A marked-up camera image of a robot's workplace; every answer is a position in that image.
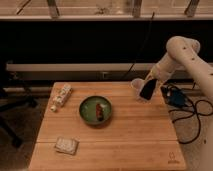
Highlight white wrapped packet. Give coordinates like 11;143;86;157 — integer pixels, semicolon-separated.
54;137;79;155

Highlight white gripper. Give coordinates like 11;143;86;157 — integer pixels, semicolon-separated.
145;65;171;86

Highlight black floor cables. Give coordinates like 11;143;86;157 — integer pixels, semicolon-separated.
160;83;213;145

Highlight blue power box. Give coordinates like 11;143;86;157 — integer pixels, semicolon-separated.
167;90;186;107

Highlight white baseboard heater rail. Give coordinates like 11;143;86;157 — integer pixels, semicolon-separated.
6;63;154;81

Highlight green bowl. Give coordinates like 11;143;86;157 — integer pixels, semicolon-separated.
79;96;112;125

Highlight black rectangular eraser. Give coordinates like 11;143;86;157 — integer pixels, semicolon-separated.
140;79;157;100

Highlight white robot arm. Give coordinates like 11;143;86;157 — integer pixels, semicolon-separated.
139;36;213;102

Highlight black office chair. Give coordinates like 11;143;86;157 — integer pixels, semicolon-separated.
0;61;39;149

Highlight white tube package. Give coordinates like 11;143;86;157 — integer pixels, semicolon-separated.
50;84;72;112

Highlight black slanted rod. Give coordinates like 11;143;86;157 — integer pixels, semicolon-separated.
120;12;155;80

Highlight red brown food item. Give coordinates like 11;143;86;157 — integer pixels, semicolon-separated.
96;103;104;121

